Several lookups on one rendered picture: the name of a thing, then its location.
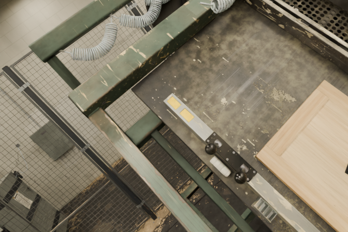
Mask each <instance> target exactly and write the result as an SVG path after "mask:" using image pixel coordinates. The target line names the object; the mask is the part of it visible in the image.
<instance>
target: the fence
mask: <svg viewBox="0 0 348 232"><path fill-rule="evenodd" d="M171 97H174V98H175V99H176V100H177V101H178V102H179V103H180V104H181V106H180V107H179V108H178V109H176V110H175V109H174V108H173V107H172V106H171V105H170V104H169V103H168V102H167V101H168V100H169V99H170V98H171ZM163 102H164V105H165V106H166V107H167V108H168V109H169V110H170V111H171V112H172V113H173V114H174V115H175V116H176V117H177V118H178V119H179V120H180V121H181V122H182V123H183V124H184V125H185V126H186V127H187V128H188V129H189V130H190V131H191V132H192V133H193V134H194V135H195V136H196V137H197V138H199V139H200V140H201V141H202V142H203V143H204V144H205V145H207V143H206V142H205V140H206V139H207V138H208V137H209V136H210V135H211V134H212V133H213V132H214V131H213V130H212V129H210V128H209V127H208V126H207V125H206V124H205V123H204V122H203V121H202V120H201V119H200V118H199V117H198V116H197V115H196V114H195V113H193V112H192V111H191V110H190V109H189V108H188V107H187V106H186V105H185V104H184V103H183V102H182V101H180V100H179V99H178V98H177V97H176V96H175V95H174V94H173V93H172V94H171V95H170V96H168V97H167V98H166V99H165V100H164V101H163ZM184 109H186V110H187V111H188V112H189V113H190V114H191V115H193V116H194V118H193V119H192V120H191V121H190V122H188V121H187V120H186V119H185V118H184V117H183V116H182V115H181V114H180V112H181V111H182V110H184ZM215 155H216V156H217V157H218V158H219V159H220V160H221V161H222V162H223V163H224V164H225V165H226V166H227V167H228V168H229V169H230V170H231V171H232V172H233V173H234V174H235V173H236V171H235V170H234V169H233V168H232V167H231V166H230V165H229V164H228V163H227V162H226V161H225V160H224V159H222V158H221V157H220V156H219V155H218V154H217V153H215ZM245 184H246V185H247V186H248V187H249V188H250V189H251V190H252V191H253V192H254V193H255V194H256V195H257V196H258V197H261V198H262V199H263V200H264V201H265V202H266V203H267V204H268V205H270V207H272V208H273V209H274V210H275V211H276V212H277V213H278V214H277V215H278V216H279V217H280V218H281V219H282V220H283V221H284V222H285V223H286V224H287V225H288V226H289V227H290V228H291V229H292V230H293V231H294V232H320V231H319V230H318V229H317V228H316V227H315V226H314V225H313V224H312V223H310V222H309V221H308V220H307V219H306V218H305V217H304V216H303V215H302V214H301V213H300V212H299V211H298V210H297V209H296V208H295V207H293V206H292V205H291V204H290V203H289V202H288V201H287V200H286V199H285V198H284V197H283V196H282V195H281V194H280V193H279V192H278V191H276V190H275V189H274V188H273V187H272V186H271V185H270V184H269V183H268V182H267V181H266V180H265V179H264V178H263V177H262V176H260V175H259V174H258V173H257V174H256V175H255V176H254V177H253V178H252V180H251V181H250V182H245Z"/></svg>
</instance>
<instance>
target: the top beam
mask: <svg viewBox="0 0 348 232"><path fill-rule="evenodd" d="M211 1H212V0H189V1H188V2H186V3H185V4H184V5H182V6H181V7H180V8H179V9H177V10H176V11H175V12H173V13H172V14H171V15H170V16H168V17H167V18H166V19H165V20H163V21H162V22H161V23H159V24H158V25H157V26H156V27H154V28H153V29H151V30H150V31H149V32H147V33H146V34H145V35H144V36H142V37H141V38H140V39H138V40H137V41H136V42H135V43H133V44H132V45H131V46H130V47H128V48H127V49H126V50H124V51H123V52H122V53H121V54H119V55H118V56H117V57H115V58H114V59H113V60H112V61H110V62H109V63H108V64H107V65H105V66H104V67H103V68H101V69H100V70H99V71H98V72H96V73H95V74H94V75H92V76H91V77H90V78H88V79H87V80H86V81H85V82H83V83H82V84H81V85H79V86H78V87H77V88H76V89H74V90H73V91H72V92H70V93H69V94H68V98H69V99H70V100H71V101H72V102H73V103H74V104H75V106H76V107H77V108H78V109H79V110H80V111H81V112H82V113H83V114H84V115H85V116H86V117H87V118H88V119H89V115H90V114H91V113H92V112H93V111H94V110H96V109H97V108H98V107H100V108H101V107H103V108H104V110H105V109H106V108H107V107H109V106H110V105H111V104H112V103H113V102H115V101H116V100H117V99H118V98H119V97H121V96H122V95H123V94H124V93H125V92H127V91H128V90H129V89H130V88H131V87H133V86H134V85H135V84H136V83H137V82H138V81H140V80H141V79H142V78H143V77H144V76H146V75H147V74H148V73H149V72H150V71H152V70H153V69H154V68H155V67H156V66H157V65H159V64H160V63H161V62H162V61H163V60H165V59H166V58H167V57H169V56H170V55H171V54H172V53H173V52H175V51H176V50H177V49H178V48H179V47H181V46H182V45H183V44H184V43H185V42H187V41H188V40H189V39H190V38H191V37H193V36H194V35H195V34H196V33H197V32H199V31H200V30H201V29H202V28H203V27H204V26H206V25H207V24H208V23H209V22H210V21H212V20H213V19H214V18H215V17H216V16H218V15H219V14H220V13H217V14H216V13H214V12H213V10H212V9H211V6H207V5H202V4H200V2H203V3H208V4H210V3H211Z"/></svg>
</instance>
